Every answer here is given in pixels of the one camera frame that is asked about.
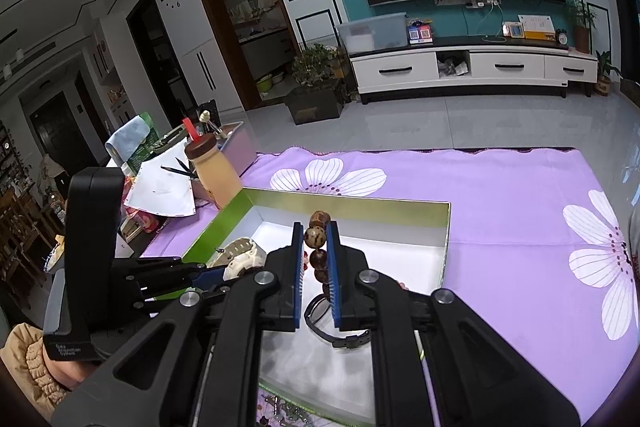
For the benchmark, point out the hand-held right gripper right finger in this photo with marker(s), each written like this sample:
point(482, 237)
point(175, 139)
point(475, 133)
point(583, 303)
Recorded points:
point(334, 277)

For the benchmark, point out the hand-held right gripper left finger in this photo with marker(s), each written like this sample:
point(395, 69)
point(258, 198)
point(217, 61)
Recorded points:
point(298, 277)

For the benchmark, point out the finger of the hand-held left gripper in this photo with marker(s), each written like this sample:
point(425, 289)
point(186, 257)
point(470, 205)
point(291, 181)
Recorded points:
point(212, 279)
point(160, 264)

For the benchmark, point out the cream wrist watch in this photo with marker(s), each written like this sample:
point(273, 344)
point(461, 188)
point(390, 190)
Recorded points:
point(240, 257)

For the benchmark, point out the green cardboard box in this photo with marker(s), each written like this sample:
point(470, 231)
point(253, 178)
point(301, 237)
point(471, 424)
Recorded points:
point(395, 257)

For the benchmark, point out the black wrist watch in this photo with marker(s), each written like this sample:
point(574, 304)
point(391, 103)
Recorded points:
point(350, 341)

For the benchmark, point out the person's left forearm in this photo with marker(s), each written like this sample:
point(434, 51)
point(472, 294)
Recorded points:
point(30, 367)

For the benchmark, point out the wooden chair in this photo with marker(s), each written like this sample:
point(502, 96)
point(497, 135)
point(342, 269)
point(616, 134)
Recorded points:
point(25, 237)

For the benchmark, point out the white paper sheet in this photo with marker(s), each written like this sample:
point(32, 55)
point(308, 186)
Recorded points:
point(160, 189)

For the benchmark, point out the tan bear bottle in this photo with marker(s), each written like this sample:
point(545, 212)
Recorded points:
point(215, 177)

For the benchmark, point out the green carton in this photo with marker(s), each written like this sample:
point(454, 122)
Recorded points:
point(145, 147)

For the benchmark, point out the light blue cloth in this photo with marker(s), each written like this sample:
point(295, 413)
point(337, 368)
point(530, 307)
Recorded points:
point(127, 137)

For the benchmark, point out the pen holder with pens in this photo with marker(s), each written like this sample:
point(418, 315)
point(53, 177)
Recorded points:
point(240, 152)

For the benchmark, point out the purple floral tablecloth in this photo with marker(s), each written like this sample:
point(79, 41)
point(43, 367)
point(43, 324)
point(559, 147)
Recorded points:
point(500, 232)

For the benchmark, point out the potted plant in box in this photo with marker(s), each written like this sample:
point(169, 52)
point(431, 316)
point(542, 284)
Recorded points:
point(315, 104)

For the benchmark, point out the leafy plant cluster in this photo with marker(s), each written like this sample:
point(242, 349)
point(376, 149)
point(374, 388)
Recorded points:
point(315, 67)

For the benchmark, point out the white tv cabinet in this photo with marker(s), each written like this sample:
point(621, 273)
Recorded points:
point(400, 69)

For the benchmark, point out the clear storage bin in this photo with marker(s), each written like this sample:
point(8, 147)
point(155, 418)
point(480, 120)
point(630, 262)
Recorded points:
point(372, 32)

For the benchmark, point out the small blue red display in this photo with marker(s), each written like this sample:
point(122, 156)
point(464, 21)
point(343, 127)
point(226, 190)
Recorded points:
point(419, 34)

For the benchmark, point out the white orange device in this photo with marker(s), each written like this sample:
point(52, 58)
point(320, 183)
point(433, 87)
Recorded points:
point(512, 30)

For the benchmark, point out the white power strip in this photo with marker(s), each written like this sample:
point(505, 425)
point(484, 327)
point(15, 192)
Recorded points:
point(467, 1)

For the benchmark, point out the yellow flat box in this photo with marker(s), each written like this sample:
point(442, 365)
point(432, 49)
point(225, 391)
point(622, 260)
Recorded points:
point(537, 27)

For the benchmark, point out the small alarm clock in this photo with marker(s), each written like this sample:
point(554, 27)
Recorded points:
point(562, 38)

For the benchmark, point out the small potted plant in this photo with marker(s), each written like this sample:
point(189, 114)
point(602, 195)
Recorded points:
point(605, 82)

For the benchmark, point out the tall potted plant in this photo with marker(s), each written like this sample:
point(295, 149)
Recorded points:
point(581, 34)

